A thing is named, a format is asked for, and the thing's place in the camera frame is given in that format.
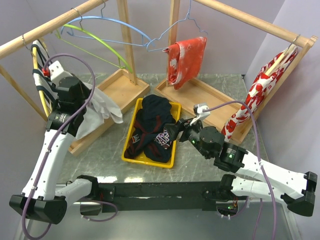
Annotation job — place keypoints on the wooden hanger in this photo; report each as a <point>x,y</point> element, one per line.
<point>278,61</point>

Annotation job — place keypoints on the green hanger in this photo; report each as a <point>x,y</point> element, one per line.
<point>122,63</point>

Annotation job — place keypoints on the white graphic tank top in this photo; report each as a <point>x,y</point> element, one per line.
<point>99,108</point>

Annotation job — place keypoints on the yellow hanger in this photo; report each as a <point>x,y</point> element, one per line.
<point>39,56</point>

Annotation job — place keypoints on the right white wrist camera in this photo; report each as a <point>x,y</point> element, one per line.
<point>200,111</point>

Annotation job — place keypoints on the blue wire hanger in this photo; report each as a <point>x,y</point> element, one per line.
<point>179,28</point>

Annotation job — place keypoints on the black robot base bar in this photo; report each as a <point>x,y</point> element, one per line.
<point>148,196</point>

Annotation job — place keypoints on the orange tie-dye garment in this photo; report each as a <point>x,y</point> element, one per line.
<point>185,60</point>

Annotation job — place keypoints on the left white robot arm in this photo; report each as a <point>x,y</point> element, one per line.
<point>39,199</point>

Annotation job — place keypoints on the dark navy garment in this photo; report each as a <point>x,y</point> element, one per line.
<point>150,136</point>

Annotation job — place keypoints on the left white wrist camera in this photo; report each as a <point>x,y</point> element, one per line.
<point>55,72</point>

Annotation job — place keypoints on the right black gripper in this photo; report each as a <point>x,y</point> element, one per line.
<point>173,129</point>

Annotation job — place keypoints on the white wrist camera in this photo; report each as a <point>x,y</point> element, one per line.
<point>200,111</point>
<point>55,72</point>

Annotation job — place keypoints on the red floral white garment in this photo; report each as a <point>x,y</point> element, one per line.
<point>260,88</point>

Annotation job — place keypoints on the blue plastic hanger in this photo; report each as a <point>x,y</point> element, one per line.
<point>145,39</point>

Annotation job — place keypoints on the right wooden clothes rack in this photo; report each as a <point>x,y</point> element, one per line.
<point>196,91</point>

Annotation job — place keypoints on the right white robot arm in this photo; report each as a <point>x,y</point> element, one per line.
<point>246,175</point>

